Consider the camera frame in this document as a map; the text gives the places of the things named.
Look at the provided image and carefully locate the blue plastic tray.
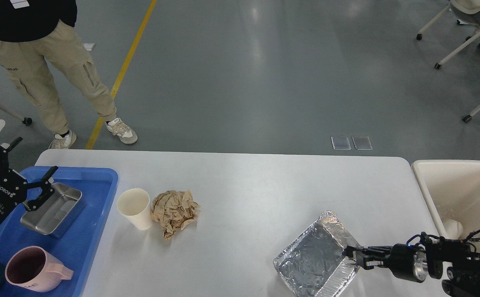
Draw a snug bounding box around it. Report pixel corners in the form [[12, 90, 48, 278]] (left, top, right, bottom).
[[0, 167, 119, 297]]

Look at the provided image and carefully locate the cream plastic bin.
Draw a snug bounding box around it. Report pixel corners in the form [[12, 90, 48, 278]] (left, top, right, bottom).
[[412, 160, 480, 252]]

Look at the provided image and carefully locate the pink ceramic mug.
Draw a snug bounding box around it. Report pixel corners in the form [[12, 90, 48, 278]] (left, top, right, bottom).
[[5, 246, 74, 293]]

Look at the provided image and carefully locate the aluminium foil tray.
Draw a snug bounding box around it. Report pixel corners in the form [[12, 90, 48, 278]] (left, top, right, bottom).
[[273, 210, 361, 297]]

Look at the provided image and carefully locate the clear floor plate left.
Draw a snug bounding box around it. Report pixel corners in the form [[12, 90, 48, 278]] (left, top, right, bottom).
[[331, 136, 352, 151]]

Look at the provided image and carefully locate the clear floor plate right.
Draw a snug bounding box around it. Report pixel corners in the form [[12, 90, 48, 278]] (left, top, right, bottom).
[[352, 136, 373, 150]]

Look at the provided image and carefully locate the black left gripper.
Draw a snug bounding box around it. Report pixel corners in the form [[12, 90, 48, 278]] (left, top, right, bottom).
[[0, 137, 59, 225]]

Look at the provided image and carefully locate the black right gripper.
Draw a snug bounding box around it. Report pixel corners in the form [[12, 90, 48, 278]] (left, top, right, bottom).
[[344, 244, 428, 283]]

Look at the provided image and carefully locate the white roll in bin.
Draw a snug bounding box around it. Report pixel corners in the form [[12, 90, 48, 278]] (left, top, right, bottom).
[[442, 219, 463, 239]]

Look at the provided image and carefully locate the person in khaki trousers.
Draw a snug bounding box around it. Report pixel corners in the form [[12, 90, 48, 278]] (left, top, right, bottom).
[[0, 0, 138, 149]]

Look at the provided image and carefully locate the stainless steel square tray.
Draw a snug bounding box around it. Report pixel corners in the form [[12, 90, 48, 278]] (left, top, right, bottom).
[[21, 183, 86, 238]]

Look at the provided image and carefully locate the cream paper cup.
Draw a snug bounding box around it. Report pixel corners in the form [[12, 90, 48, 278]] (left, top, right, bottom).
[[116, 188, 153, 231]]

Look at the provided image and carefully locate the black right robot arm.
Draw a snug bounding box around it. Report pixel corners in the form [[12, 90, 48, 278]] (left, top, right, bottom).
[[344, 229, 480, 297]]

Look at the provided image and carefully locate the white office chair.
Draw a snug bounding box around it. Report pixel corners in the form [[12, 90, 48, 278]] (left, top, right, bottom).
[[416, 0, 480, 70]]

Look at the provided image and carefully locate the clear floor plate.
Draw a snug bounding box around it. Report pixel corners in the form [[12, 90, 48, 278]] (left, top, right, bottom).
[[352, 136, 373, 150], [331, 136, 352, 151]]

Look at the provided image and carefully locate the brown paper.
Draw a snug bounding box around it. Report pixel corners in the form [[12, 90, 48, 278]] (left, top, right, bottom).
[[151, 190, 200, 240]]

